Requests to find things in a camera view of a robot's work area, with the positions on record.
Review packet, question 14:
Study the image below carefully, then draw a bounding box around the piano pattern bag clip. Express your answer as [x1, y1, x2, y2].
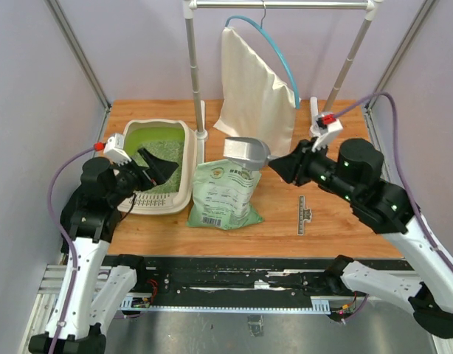
[297, 195, 312, 236]

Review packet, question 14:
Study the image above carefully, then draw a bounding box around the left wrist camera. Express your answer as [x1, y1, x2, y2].
[103, 133, 132, 166]

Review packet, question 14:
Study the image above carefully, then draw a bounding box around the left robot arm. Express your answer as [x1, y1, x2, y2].
[28, 142, 179, 353]

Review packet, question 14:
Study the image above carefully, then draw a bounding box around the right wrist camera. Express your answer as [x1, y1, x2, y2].
[310, 113, 343, 152]

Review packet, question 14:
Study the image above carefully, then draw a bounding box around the cream green litter box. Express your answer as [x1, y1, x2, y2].
[118, 119, 197, 215]

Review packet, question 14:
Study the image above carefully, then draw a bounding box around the blue clothes hanger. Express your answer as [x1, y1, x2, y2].
[224, 15, 300, 110]

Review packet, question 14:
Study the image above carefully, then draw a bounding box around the cream cloth bag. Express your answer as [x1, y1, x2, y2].
[214, 27, 297, 156]

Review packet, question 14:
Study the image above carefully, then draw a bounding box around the green cat litter bag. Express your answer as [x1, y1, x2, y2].
[187, 159, 263, 230]

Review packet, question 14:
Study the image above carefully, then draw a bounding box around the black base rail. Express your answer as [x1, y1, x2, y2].
[100, 254, 407, 309]

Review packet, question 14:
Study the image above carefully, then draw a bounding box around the white clothes rack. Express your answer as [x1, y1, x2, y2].
[181, 0, 385, 175]

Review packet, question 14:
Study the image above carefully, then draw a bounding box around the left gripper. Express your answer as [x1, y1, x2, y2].
[108, 147, 179, 205]

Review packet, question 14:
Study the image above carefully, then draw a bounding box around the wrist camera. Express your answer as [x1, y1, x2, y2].
[103, 133, 132, 166]
[310, 113, 343, 152]

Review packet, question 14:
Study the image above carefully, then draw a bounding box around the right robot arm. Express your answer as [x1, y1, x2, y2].
[269, 138, 453, 339]

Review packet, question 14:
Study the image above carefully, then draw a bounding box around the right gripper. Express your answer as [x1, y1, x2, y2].
[269, 135, 359, 204]

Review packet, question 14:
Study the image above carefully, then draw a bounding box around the grey metal scoop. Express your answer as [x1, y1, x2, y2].
[223, 137, 277, 171]

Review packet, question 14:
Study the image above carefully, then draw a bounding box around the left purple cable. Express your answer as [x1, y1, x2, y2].
[45, 142, 106, 354]

